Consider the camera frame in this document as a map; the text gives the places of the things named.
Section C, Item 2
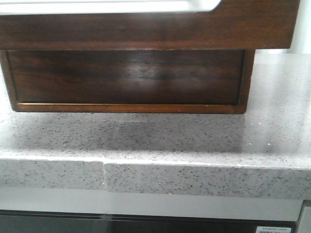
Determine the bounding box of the dark wooden drawer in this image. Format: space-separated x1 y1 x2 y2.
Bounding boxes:
8 50 244 104

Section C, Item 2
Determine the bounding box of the dark wooden drawer cabinet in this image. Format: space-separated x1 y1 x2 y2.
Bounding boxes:
0 0 299 114

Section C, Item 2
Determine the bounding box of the black appliance under counter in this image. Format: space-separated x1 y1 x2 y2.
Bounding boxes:
0 210 296 233

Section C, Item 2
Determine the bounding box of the white plastic tray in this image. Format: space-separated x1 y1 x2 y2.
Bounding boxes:
0 0 221 16

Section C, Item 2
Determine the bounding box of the white cabinet door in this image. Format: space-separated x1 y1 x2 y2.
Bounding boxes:
296 200 311 233

